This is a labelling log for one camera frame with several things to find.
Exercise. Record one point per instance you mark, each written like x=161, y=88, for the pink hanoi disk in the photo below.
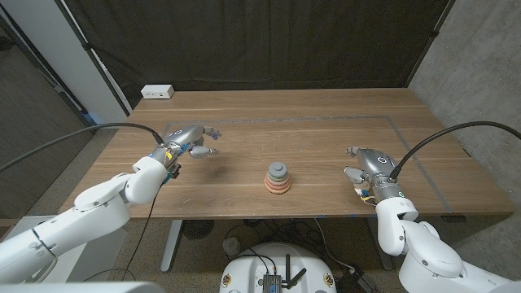
x=278, y=182

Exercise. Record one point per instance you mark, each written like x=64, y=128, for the black backdrop cloth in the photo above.
x=260, y=40

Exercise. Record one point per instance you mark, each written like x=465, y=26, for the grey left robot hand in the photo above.
x=185, y=136

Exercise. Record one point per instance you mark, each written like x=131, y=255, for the grey round floor object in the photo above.
x=231, y=245

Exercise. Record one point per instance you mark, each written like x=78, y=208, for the grey tape outline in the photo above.
x=285, y=119

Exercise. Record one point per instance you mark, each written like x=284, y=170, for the coral red hanoi disk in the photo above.
x=278, y=187

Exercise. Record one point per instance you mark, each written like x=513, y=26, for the black backdrop stand pole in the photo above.
x=434, y=32
x=96, y=61

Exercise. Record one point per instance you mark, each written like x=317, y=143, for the black power adapter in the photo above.
x=354, y=281

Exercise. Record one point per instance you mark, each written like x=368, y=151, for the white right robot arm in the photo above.
x=431, y=256

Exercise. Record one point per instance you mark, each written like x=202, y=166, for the small grey hanoi disk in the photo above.
x=278, y=167

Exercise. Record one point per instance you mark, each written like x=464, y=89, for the blue right wrist connector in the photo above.
x=365, y=193

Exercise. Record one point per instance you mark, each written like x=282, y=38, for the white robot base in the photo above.
x=248, y=268

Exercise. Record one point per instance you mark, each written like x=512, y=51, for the white power strip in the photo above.
x=157, y=91

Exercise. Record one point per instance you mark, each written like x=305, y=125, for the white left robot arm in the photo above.
x=93, y=219

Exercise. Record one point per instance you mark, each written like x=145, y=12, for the blue left wrist connector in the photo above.
x=167, y=178

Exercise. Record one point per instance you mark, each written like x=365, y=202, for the blue wrist connector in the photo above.
x=365, y=193
x=167, y=178

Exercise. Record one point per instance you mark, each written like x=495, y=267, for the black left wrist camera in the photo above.
x=176, y=171

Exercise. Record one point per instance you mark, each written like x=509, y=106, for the grey antenna radio module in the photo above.
x=272, y=281

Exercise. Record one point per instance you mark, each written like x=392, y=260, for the dark round floor fan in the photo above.
x=197, y=228

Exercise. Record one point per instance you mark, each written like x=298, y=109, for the large orange hanoi disk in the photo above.
x=278, y=191

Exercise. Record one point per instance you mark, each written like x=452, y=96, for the green hanoi disk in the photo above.
x=278, y=177

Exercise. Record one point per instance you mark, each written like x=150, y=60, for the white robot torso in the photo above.
x=81, y=288

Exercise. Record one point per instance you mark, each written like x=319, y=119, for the white table leg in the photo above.
x=171, y=244

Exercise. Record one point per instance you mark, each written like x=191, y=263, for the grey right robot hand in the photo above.
x=376, y=163

